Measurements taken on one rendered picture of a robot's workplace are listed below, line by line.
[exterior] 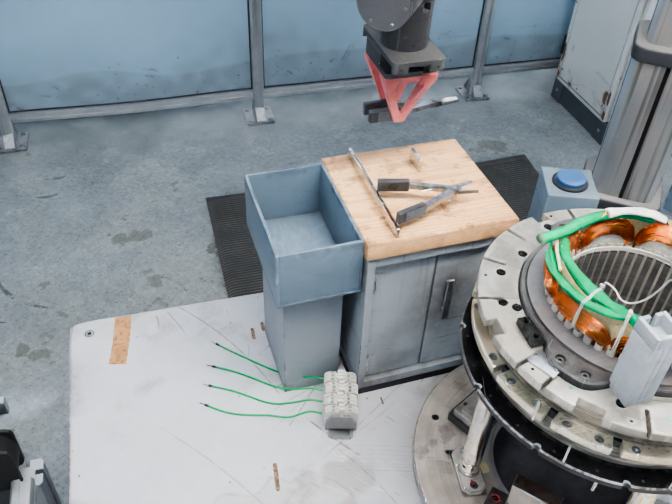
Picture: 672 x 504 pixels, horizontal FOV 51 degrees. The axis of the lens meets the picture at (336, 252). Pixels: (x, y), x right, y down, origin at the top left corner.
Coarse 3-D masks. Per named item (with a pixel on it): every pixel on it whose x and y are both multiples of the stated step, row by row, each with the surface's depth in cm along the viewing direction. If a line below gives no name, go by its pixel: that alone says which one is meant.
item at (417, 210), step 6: (420, 204) 84; (402, 210) 83; (408, 210) 83; (414, 210) 84; (420, 210) 84; (396, 216) 83; (402, 216) 83; (408, 216) 84; (414, 216) 84; (420, 216) 85; (396, 222) 84; (402, 222) 84
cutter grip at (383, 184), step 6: (378, 180) 88; (384, 180) 88; (390, 180) 88; (396, 180) 88; (402, 180) 88; (408, 180) 88; (378, 186) 88; (384, 186) 88; (390, 186) 88; (396, 186) 88; (402, 186) 88; (408, 186) 88
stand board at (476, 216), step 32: (384, 160) 96; (448, 160) 97; (352, 192) 91; (384, 192) 91; (416, 192) 91; (480, 192) 92; (384, 224) 86; (416, 224) 86; (448, 224) 86; (480, 224) 87; (512, 224) 88; (384, 256) 85
